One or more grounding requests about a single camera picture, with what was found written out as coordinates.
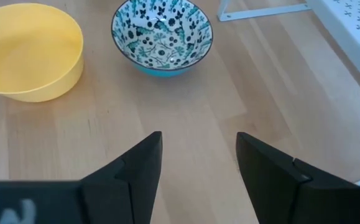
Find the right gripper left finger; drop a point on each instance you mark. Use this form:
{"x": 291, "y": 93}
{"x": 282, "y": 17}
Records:
{"x": 127, "y": 186}

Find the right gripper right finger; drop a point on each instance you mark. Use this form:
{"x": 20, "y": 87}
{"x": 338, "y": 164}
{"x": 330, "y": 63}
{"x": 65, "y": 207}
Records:
{"x": 279, "y": 189}

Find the yellow plastic bowl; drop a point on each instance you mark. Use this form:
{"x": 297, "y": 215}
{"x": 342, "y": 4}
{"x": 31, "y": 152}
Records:
{"x": 27, "y": 56}

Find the blue bowl teal floral print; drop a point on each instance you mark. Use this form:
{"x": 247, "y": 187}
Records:
{"x": 161, "y": 37}

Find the white perforated metal shelf rack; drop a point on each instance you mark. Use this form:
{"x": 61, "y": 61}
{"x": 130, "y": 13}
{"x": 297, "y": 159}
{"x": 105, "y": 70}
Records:
{"x": 353, "y": 31}

